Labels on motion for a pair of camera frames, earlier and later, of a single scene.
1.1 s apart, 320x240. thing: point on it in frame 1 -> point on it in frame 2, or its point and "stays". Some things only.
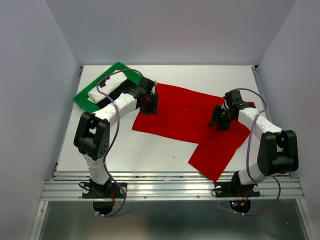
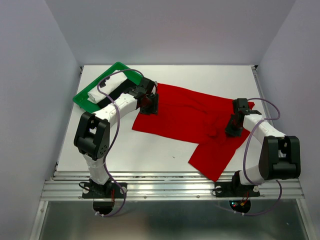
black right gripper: (215, 119) -> (230, 132)
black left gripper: (153, 109) stays
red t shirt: (185, 116) stays
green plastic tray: (81, 99) stays
